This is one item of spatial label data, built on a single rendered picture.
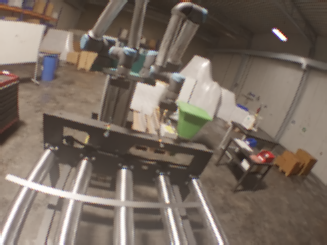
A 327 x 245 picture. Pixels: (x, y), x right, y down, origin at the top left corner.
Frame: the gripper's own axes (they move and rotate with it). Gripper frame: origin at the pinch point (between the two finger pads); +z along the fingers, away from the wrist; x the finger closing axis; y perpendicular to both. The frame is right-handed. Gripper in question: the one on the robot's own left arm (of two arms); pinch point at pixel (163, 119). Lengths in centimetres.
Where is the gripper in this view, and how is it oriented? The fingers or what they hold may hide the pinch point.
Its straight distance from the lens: 112.7
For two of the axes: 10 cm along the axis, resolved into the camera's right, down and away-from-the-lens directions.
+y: -1.6, -4.3, 8.9
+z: -3.3, 8.7, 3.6
